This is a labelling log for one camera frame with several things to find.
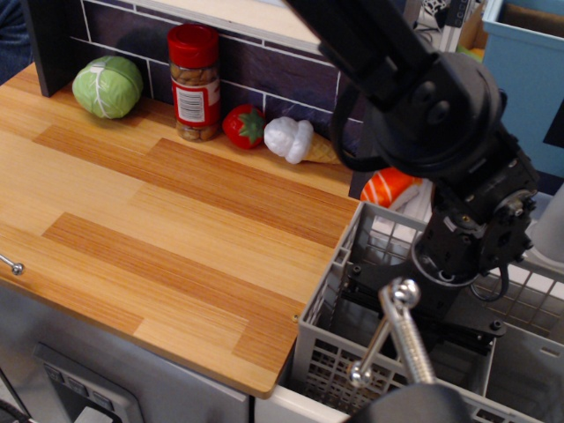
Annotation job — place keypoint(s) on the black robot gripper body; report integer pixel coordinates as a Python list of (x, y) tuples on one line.
[(442, 315)]

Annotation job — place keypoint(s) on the grey plastic drying rack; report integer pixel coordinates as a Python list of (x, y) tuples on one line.
[(503, 351)]

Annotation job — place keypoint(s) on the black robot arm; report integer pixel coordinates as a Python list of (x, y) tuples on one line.
[(436, 116)]

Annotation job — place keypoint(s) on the white sink drainboard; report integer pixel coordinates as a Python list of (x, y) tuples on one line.
[(413, 202)]

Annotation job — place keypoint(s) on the black clamp base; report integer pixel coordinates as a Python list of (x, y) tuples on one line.
[(416, 403)]

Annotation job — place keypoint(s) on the grey faucet base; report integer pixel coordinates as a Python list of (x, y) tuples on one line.
[(546, 231)]

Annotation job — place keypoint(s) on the orange salmon sushi toy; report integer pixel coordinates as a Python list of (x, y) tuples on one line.
[(390, 188)]

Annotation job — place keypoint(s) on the white toy ice cream cone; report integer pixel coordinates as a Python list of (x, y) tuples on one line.
[(297, 141)]

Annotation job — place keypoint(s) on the red toy strawberry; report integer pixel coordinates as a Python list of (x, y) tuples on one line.
[(244, 126)]

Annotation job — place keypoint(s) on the blue plastic bin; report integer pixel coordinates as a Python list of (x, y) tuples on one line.
[(524, 52)]

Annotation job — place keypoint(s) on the red lidded nut jar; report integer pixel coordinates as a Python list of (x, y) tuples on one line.
[(193, 51)]

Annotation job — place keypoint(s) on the silver dishwasher control panel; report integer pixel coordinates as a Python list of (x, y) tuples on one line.
[(77, 387)]

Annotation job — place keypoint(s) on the green toy cabbage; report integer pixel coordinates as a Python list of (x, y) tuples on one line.
[(108, 87)]

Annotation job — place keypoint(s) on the small chrome knob rod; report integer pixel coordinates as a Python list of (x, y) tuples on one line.
[(17, 269)]

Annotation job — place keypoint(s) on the dark grey shelf post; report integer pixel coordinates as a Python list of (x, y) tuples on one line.
[(359, 179)]

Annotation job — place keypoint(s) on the dark grey left post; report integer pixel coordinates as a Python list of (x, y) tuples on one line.
[(57, 30)]

